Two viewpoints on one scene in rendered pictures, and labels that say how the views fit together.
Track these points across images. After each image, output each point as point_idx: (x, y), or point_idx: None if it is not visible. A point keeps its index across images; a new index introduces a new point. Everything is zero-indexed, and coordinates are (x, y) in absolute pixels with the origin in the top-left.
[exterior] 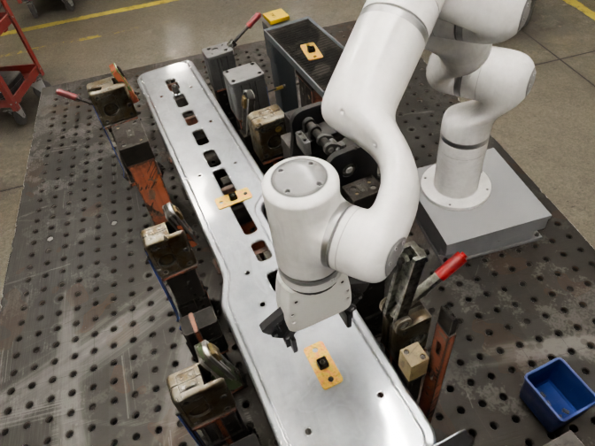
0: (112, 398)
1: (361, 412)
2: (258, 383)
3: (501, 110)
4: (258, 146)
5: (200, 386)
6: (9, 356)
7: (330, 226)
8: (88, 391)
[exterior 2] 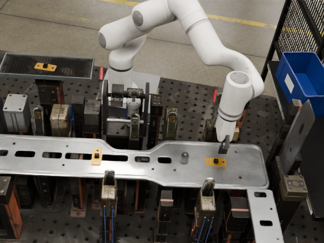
0: None
1: (240, 159)
2: None
3: (143, 43)
4: (66, 130)
5: (213, 197)
6: None
7: (251, 85)
8: None
